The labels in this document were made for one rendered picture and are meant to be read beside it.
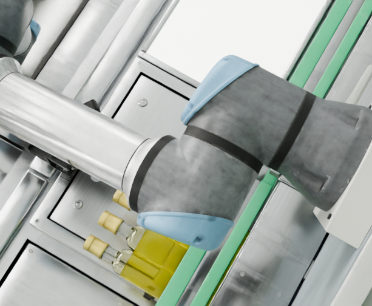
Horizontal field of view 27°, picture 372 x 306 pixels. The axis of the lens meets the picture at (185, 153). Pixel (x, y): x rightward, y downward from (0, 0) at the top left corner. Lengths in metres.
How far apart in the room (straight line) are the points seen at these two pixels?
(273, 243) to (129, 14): 0.75
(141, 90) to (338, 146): 0.89
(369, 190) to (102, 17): 1.11
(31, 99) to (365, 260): 0.50
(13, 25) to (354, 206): 0.56
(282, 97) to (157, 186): 0.20
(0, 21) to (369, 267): 0.63
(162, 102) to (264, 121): 0.82
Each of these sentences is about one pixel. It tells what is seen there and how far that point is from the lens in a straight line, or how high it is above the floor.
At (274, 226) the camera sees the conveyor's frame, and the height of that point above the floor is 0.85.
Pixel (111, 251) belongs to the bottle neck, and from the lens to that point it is 1.57.
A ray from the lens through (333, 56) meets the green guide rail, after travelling 1.68.
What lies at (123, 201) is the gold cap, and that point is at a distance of 1.58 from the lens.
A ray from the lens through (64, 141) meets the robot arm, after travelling 1.06.
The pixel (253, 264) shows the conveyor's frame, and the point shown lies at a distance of 1.42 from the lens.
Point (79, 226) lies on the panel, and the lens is 1.72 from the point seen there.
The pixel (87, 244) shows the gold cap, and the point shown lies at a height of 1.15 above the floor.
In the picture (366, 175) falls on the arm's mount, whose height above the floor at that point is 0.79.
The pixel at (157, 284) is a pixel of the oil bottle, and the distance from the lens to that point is 1.54.
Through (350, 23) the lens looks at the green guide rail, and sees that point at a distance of 1.73.
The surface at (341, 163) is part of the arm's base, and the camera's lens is 0.98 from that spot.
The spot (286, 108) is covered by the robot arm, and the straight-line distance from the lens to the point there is 0.99.
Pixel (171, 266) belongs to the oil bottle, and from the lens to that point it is 1.54.
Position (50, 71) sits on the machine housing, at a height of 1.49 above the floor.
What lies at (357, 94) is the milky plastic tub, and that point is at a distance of 1.34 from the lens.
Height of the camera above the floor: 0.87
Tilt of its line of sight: 7 degrees up
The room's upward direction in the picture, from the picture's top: 61 degrees counter-clockwise
